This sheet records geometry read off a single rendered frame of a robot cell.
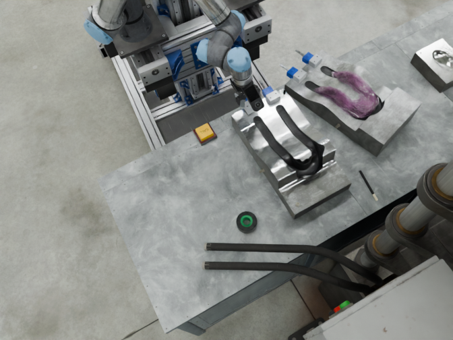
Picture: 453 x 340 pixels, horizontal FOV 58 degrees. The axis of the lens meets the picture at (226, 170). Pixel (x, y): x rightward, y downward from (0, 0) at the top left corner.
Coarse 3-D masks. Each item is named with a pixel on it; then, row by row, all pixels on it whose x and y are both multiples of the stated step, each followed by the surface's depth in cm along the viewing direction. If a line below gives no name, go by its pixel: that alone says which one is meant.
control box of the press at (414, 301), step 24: (432, 264) 85; (384, 288) 84; (408, 288) 83; (432, 288) 83; (336, 312) 97; (360, 312) 82; (384, 312) 82; (408, 312) 81; (432, 312) 81; (312, 336) 98; (336, 336) 80; (360, 336) 80; (384, 336) 80; (408, 336) 79; (432, 336) 79
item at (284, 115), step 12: (276, 108) 172; (288, 120) 170; (264, 132) 168; (300, 132) 167; (276, 144) 165; (312, 144) 160; (288, 156) 159; (312, 156) 155; (300, 168) 159; (312, 168) 161
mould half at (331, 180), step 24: (288, 96) 174; (240, 120) 171; (264, 120) 170; (264, 144) 166; (288, 144) 163; (264, 168) 163; (288, 168) 155; (336, 168) 161; (288, 192) 159; (312, 192) 158; (336, 192) 159
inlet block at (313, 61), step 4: (300, 52) 187; (308, 52) 186; (304, 56) 185; (308, 56) 185; (312, 56) 184; (316, 56) 183; (304, 60) 185; (308, 60) 184; (312, 60) 182; (316, 60) 182; (320, 60) 182; (308, 64) 185; (312, 64) 182; (316, 64) 182
